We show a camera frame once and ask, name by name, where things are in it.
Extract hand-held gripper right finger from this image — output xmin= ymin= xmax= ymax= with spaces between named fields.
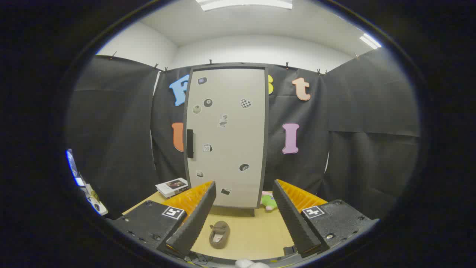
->
xmin=272 ymin=179 xmax=380 ymax=258

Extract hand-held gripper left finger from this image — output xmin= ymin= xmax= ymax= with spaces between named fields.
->
xmin=112 ymin=181 xmax=217 ymax=258

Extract brown fuzzy shoe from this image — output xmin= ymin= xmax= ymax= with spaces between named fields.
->
xmin=209 ymin=221 xmax=230 ymax=249

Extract dark grey shoe cabinet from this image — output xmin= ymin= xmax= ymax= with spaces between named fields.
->
xmin=183 ymin=64 xmax=270 ymax=217

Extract green and pink plush toy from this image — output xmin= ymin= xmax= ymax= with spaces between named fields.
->
xmin=260 ymin=191 xmax=279 ymax=212

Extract white soft object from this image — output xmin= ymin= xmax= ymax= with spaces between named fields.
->
xmin=235 ymin=259 xmax=270 ymax=268

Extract pale clutter pile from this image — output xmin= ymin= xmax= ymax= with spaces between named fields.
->
xmin=80 ymin=182 xmax=108 ymax=216

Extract black backdrop cloth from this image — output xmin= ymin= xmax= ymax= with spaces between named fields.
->
xmin=67 ymin=48 xmax=421 ymax=220

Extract bright screen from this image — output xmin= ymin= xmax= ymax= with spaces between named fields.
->
xmin=66 ymin=149 xmax=85 ymax=186

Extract small ceiling light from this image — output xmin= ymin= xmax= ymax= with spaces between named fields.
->
xmin=359 ymin=33 xmax=382 ymax=50

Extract long ceiling light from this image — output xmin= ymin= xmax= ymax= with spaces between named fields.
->
xmin=196 ymin=0 xmax=293 ymax=12

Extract black cables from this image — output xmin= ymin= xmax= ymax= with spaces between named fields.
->
xmin=184 ymin=251 xmax=214 ymax=265

